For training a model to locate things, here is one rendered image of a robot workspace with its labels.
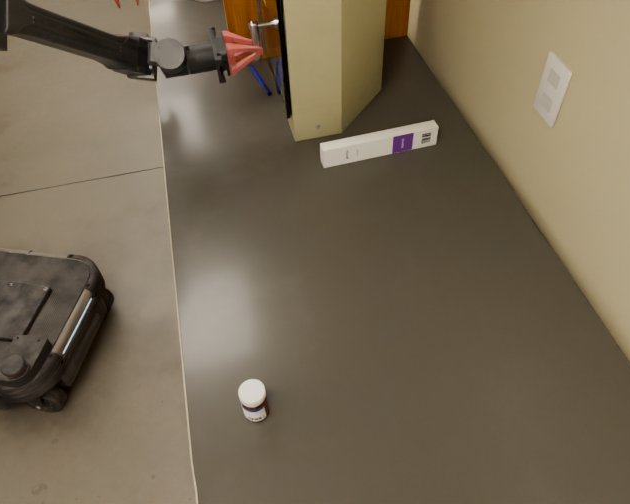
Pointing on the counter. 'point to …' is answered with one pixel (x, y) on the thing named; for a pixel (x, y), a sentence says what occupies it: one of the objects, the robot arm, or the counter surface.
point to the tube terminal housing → (332, 62)
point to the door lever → (258, 29)
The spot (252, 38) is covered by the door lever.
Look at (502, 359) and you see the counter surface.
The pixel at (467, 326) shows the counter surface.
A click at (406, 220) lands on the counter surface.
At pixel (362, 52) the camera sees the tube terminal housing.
